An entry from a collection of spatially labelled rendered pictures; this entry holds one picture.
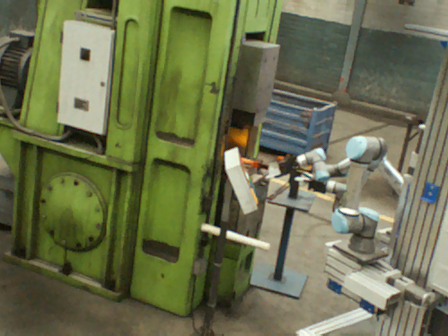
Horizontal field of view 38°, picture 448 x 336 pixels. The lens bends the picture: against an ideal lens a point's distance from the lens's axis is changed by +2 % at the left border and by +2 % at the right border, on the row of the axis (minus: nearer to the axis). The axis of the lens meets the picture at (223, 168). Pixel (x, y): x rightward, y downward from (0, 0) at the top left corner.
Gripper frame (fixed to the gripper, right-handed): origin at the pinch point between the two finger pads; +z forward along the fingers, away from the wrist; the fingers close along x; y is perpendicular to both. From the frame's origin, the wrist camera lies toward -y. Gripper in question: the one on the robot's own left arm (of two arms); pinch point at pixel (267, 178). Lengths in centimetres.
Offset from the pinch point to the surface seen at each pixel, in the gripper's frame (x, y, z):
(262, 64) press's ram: -33, 58, -21
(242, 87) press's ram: -35, 49, -5
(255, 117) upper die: -35.8, 28.3, -5.2
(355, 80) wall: -805, -165, -177
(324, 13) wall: -858, -41, -168
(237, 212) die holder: -35, -27, 28
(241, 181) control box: 27.0, 13.4, 13.0
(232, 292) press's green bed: -31, -78, 52
